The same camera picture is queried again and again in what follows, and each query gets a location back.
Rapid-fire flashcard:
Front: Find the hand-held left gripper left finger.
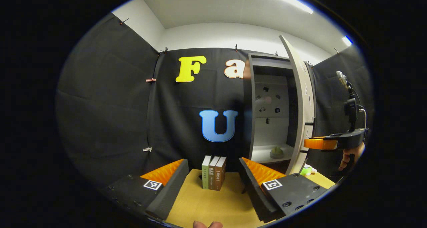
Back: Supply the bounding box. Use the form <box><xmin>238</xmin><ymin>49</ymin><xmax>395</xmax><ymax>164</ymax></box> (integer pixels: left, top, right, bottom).
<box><xmin>102</xmin><ymin>158</ymin><xmax>189</xmax><ymax>222</ymax></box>

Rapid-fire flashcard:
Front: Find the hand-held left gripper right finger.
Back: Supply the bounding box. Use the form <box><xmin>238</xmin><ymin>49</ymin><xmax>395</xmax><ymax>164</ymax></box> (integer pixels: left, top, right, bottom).
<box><xmin>238</xmin><ymin>157</ymin><xmax>330</xmax><ymax>223</ymax></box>

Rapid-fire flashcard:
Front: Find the dark grey cabinet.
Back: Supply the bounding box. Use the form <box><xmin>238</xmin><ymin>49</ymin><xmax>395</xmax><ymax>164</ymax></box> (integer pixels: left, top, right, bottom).
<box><xmin>243</xmin><ymin>52</ymin><xmax>301</xmax><ymax>175</ymax></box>

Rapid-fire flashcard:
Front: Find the light grey cabinet shelf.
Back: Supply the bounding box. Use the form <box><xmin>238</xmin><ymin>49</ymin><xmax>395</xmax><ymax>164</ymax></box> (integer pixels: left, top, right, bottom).
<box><xmin>252</xmin><ymin>144</ymin><xmax>295</xmax><ymax>164</ymax></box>

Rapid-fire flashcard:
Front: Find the green book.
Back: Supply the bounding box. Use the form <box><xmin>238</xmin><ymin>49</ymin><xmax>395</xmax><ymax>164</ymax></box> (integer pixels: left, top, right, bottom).
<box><xmin>201</xmin><ymin>155</ymin><xmax>212</xmax><ymax>190</ymax></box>

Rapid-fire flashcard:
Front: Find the olive brown book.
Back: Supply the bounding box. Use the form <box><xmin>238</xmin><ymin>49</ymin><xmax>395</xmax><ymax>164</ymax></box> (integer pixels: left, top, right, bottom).
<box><xmin>208</xmin><ymin>156</ymin><xmax>221</xmax><ymax>190</ymax></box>

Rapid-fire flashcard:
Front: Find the black backdrop cloth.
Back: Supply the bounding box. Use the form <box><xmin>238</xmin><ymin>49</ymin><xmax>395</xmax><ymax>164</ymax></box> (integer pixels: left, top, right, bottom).
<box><xmin>55</xmin><ymin>13</ymin><xmax>374</xmax><ymax>188</ymax></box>

